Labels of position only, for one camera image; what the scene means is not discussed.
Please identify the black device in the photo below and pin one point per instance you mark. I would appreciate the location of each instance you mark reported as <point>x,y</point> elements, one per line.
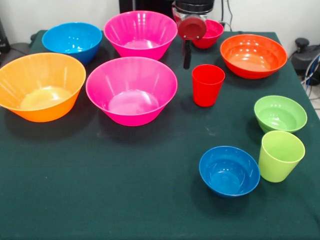
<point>3,37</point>

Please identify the small dark blue bowl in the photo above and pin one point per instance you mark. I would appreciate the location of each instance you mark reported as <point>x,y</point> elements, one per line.
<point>229,172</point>

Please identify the light blue bowl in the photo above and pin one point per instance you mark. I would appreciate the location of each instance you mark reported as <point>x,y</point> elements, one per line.
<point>72,41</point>

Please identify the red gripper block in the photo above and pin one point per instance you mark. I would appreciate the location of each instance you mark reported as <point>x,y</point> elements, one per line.
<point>192,28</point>

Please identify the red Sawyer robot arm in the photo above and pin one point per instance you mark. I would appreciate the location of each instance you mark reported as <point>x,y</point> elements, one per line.
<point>195,6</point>

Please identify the black pedestal foot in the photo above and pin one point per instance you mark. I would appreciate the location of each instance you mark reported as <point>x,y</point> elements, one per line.
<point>302,57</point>
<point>18,47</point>

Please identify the small green bowl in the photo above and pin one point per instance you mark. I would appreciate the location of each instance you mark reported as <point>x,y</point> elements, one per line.
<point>280,113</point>

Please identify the small magenta bowl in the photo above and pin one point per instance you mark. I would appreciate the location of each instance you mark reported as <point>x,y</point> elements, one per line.
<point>213,35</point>

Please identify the red plastic cup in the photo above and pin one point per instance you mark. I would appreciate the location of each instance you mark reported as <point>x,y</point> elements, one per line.
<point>207,90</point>

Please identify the large orange bowl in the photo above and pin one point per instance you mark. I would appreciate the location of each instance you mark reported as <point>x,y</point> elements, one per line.
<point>41,87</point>

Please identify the dark green table cloth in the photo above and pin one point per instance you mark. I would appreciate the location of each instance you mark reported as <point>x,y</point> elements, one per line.
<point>100,175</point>

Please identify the lime green plastic cup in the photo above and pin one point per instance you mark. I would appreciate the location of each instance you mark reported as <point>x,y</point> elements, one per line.
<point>281,156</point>

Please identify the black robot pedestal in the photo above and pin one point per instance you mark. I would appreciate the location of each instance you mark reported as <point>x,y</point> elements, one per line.
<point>150,5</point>

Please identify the large pink bowl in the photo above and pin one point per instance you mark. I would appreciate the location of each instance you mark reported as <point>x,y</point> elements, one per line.
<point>140,35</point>
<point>131,92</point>

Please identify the red-orange wide bowl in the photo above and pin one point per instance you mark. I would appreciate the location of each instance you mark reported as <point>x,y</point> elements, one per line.
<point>253,56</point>

